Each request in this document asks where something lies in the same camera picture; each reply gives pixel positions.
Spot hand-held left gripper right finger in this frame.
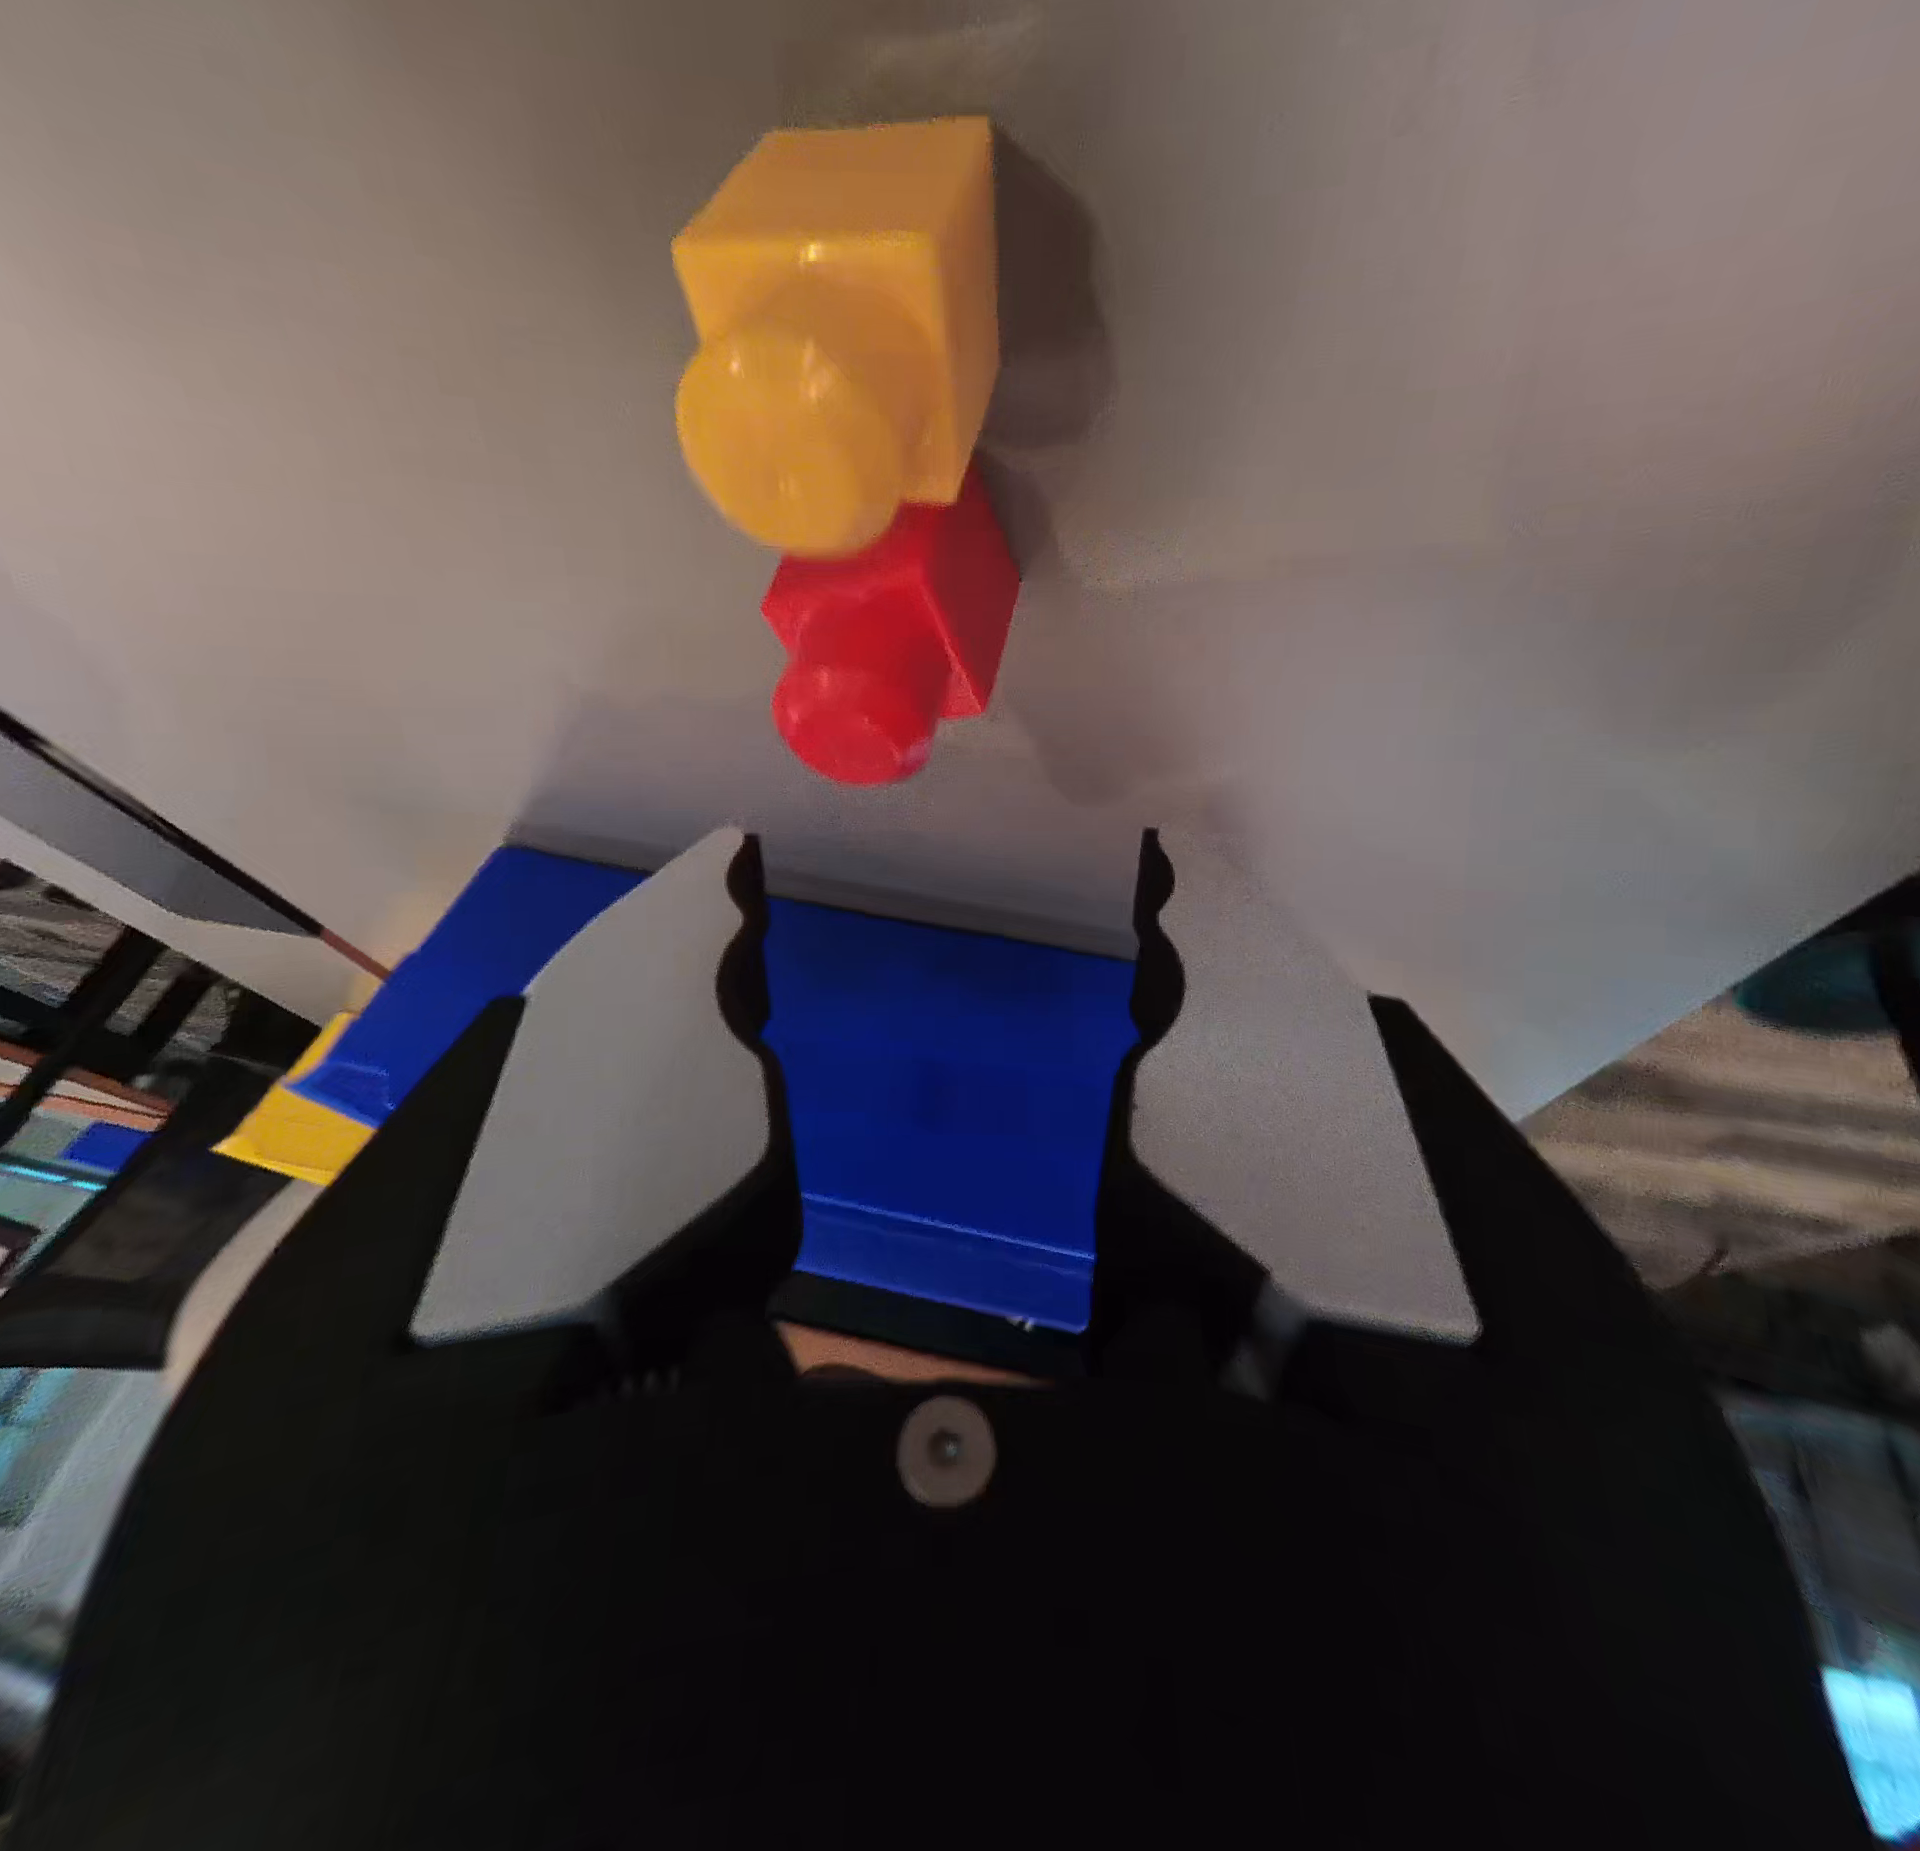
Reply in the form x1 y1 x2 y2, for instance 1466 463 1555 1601
1099 827 1488 1373

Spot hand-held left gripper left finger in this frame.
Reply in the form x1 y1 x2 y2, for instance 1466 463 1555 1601
410 827 801 1349

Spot blue plastic bin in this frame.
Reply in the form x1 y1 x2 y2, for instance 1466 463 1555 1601
286 846 1143 1334

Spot red single-stud block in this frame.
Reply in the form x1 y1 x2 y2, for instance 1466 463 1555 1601
759 473 1026 789

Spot yellow single-stud block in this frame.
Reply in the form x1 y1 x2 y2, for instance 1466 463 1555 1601
668 116 998 561

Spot yellow plastic bin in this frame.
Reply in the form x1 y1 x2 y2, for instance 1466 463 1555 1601
209 968 392 1185

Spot flat table hatch cover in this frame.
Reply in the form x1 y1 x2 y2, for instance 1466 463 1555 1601
0 712 324 938

